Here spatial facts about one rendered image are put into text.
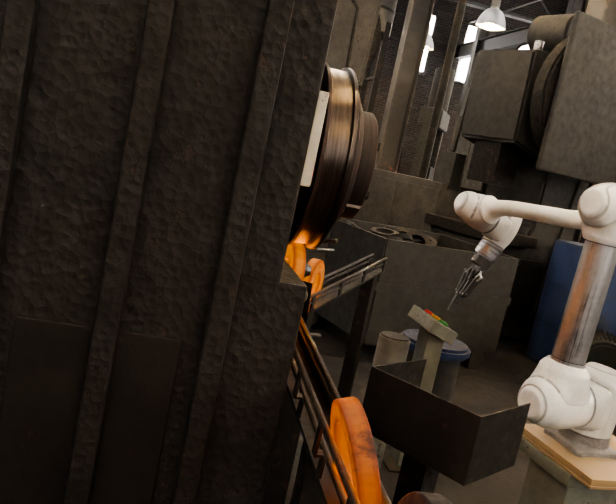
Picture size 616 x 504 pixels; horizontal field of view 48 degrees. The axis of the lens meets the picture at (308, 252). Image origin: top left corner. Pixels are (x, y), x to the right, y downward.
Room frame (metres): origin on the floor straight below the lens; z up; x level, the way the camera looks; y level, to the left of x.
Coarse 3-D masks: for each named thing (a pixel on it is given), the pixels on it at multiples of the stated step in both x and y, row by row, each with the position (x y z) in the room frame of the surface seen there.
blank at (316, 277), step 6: (312, 258) 2.28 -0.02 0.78; (312, 264) 2.24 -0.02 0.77; (318, 264) 2.25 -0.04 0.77; (312, 270) 2.22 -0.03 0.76; (318, 270) 2.27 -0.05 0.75; (324, 270) 2.34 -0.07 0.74; (312, 276) 2.21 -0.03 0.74; (318, 276) 2.30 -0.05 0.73; (312, 282) 2.23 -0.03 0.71; (318, 282) 2.31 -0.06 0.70; (312, 288) 2.24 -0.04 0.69; (318, 288) 2.31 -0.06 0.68
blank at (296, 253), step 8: (288, 248) 1.83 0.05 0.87; (296, 248) 1.77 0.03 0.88; (304, 248) 1.78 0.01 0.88; (288, 256) 1.81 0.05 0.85; (296, 256) 1.75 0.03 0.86; (304, 256) 1.76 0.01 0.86; (296, 264) 1.74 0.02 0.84; (304, 264) 1.74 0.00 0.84; (296, 272) 1.73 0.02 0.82; (304, 272) 1.74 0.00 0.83
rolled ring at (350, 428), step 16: (336, 400) 0.99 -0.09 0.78; (352, 400) 0.98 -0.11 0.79; (336, 416) 1.00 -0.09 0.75; (352, 416) 0.94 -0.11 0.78; (336, 432) 1.03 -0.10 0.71; (352, 432) 0.92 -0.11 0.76; (368, 432) 0.92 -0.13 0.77; (352, 448) 0.90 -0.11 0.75; (368, 448) 0.90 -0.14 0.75; (352, 464) 0.91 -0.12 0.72; (368, 464) 0.89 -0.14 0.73; (352, 480) 1.02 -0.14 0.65; (368, 480) 0.89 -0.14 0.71; (368, 496) 0.89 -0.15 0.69
